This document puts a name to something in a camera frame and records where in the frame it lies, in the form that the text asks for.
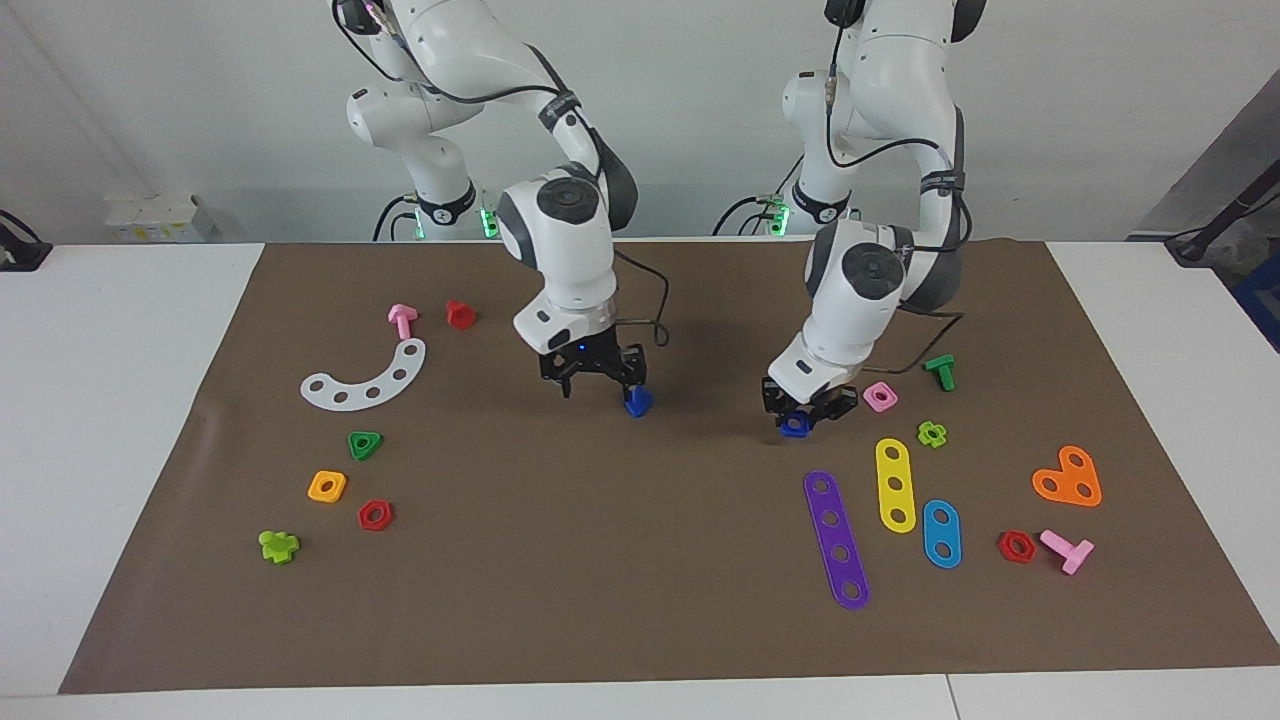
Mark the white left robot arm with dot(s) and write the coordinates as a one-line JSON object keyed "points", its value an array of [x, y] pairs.
{"points": [[860, 280]]}

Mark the pink plastic screw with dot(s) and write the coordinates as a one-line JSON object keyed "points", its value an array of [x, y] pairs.
{"points": [[402, 322], [1075, 555]]}

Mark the blue plastic screw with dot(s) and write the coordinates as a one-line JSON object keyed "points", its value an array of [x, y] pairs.
{"points": [[638, 405]]}

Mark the green triangle nut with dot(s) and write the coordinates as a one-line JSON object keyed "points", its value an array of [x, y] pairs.
{"points": [[360, 454]]}

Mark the red hexagon nut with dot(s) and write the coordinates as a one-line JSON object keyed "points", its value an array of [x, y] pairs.
{"points": [[385, 523], [1005, 553]]}

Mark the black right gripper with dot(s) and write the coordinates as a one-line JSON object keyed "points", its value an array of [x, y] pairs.
{"points": [[590, 360]]}

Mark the blue two-hole strip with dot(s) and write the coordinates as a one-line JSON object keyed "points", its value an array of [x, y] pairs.
{"points": [[941, 534]]}

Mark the red plastic screw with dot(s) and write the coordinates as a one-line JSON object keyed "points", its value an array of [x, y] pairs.
{"points": [[460, 317]]}

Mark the lime green cross nut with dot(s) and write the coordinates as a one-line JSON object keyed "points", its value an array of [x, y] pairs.
{"points": [[923, 433]]}

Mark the white curved perforated strip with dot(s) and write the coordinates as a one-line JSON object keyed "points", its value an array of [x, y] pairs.
{"points": [[388, 385]]}

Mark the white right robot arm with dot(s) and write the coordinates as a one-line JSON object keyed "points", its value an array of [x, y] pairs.
{"points": [[560, 250]]}

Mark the orange heart-shaped plate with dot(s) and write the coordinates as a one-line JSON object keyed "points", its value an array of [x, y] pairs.
{"points": [[1068, 480]]}

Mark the blue crate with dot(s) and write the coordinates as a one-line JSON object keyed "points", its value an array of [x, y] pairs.
{"points": [[1265, 300]]}

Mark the white box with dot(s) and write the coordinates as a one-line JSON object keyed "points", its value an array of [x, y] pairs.
{"points": [[150, 220]]}

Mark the purple four-hole strip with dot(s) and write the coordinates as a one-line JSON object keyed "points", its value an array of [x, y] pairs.
{"points": [[836, 537]]}

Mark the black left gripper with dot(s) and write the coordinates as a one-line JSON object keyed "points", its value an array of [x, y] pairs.
{"points": [[810, 405]]}

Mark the black clamp device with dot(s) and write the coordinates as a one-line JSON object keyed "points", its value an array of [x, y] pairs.
{"points": [[20, 255]]}

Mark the brown table mat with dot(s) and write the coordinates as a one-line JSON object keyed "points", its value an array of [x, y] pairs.
{"points": [[620, 560]]}

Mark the blue square nut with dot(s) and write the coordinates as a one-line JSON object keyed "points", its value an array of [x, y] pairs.
{"points": [[790, 432]]}

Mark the green plastic screw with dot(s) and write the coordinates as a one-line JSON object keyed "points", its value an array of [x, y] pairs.
{"points": [[944, 375]]}

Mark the black stand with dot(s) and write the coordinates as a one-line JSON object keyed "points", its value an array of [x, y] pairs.
{"points": [[1225, 215]]}

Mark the lime green cross screw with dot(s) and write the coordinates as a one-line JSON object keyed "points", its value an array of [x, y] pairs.
{"points": [[278, 548]]}

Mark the yellow three-hole strip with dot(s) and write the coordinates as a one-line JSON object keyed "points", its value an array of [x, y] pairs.
{"points": [[895, 470]]}

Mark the orange square nut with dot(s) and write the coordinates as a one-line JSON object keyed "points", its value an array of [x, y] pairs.
{"points": [[314, 492]]}

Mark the pink square nut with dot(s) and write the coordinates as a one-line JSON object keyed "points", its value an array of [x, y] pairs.
{"points": [[869, 393]]}

